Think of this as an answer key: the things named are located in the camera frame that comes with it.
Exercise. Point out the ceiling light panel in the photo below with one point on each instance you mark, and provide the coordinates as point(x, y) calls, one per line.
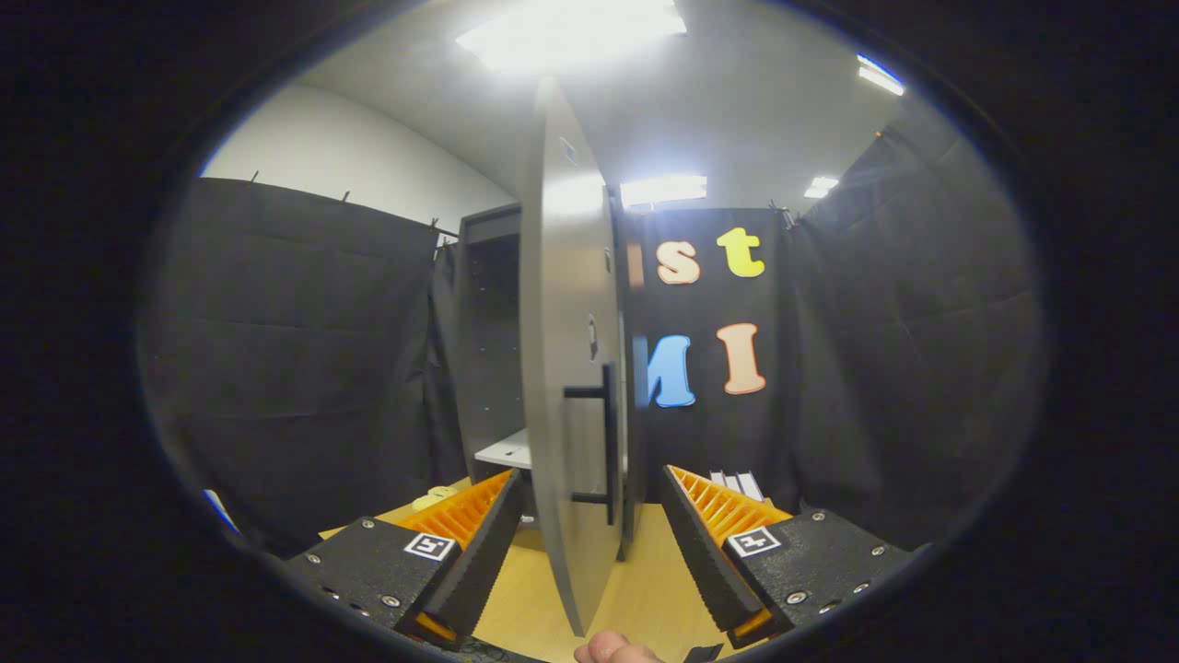
point(663, 190)
point(571, 32)
point(880, 75)
point(822, 187)

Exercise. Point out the tan spine book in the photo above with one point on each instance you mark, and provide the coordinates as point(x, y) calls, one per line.
point(734, 482)

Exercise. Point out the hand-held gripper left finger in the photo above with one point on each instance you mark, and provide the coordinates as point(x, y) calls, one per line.
point(486, 562)

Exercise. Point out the black backdrop cloth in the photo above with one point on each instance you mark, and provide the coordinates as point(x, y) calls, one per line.
point(276, 368)

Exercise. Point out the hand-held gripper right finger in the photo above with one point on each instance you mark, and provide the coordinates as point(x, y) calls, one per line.
point(705, 562)

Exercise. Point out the pale yellow object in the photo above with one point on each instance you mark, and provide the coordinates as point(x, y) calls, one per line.
point(433, 500)

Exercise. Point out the beige cabinet door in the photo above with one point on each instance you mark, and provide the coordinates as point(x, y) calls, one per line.
point(566, 295)

